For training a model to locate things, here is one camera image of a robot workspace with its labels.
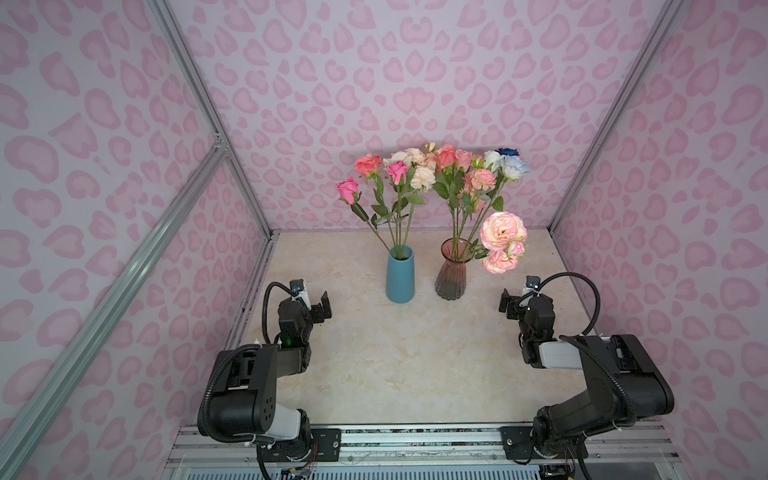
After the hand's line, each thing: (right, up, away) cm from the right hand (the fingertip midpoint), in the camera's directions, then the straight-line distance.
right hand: (523, 288), depth 92 cm
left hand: (-65, 0, -1) cm, 65 cm away
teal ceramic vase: (-38, +4, -2) cm, 38 cm away
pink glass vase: (-22, +1, +2) cm, 22 cm away
